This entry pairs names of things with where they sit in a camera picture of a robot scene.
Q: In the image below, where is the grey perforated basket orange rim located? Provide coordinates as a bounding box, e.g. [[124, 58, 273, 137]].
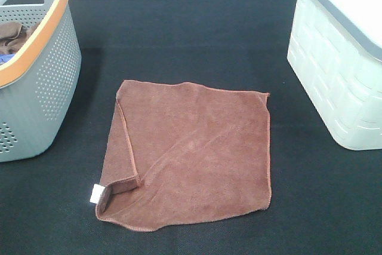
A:
[[1, 0, 81, 162]]

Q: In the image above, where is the brown towel in basket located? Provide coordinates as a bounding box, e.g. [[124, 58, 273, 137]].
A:
[[1, 21, 39, 55]]

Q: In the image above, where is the black table cloth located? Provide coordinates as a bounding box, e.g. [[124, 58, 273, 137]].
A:
[[1, 0, 381, 254]]

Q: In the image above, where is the blue cloth in basket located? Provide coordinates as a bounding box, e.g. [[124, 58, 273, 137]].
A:
[[0, 54, 15, 65]]

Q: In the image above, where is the brown microfibre towel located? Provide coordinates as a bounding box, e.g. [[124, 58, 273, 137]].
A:
[[95, 80, 272, 232]]

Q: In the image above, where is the white basket grey rim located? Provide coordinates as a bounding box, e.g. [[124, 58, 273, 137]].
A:
[[287, 0, 381, 150]]

